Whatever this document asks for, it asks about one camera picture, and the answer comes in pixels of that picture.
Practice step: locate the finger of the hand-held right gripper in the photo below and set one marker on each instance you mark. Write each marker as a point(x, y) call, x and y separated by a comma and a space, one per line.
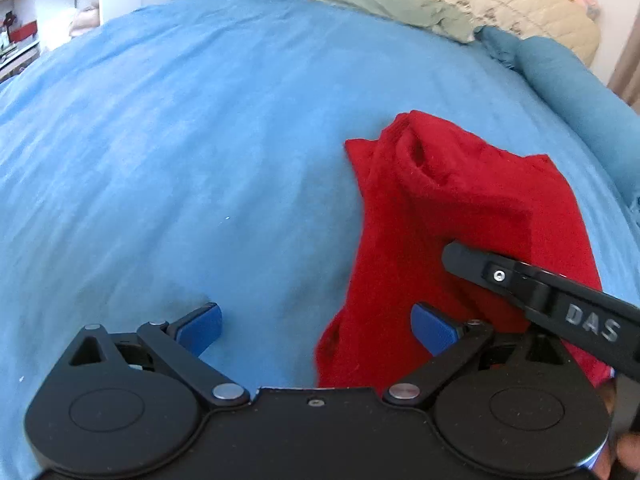
point(480, 267)

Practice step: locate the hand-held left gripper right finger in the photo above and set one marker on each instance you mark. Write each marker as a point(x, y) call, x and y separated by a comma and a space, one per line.
point(430, 332)

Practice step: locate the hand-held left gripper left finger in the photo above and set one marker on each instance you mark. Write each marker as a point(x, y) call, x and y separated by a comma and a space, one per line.
point(205, 327)

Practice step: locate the red knit sweater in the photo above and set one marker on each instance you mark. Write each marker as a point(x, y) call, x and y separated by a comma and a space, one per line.
point(450, 210)

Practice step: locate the person's right hand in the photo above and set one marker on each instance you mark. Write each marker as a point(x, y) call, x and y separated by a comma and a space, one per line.
point(627, 452)

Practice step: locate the bed with blue sheet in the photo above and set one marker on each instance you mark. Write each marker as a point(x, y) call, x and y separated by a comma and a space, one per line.
point(175, 160)

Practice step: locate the beige curtain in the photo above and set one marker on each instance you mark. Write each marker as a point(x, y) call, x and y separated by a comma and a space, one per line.
point(625, 70)

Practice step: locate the green pillow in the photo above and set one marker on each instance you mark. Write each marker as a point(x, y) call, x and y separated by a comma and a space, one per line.
point(390, 2)

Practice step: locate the red box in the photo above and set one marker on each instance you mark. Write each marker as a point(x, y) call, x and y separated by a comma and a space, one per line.
point(22, 31)

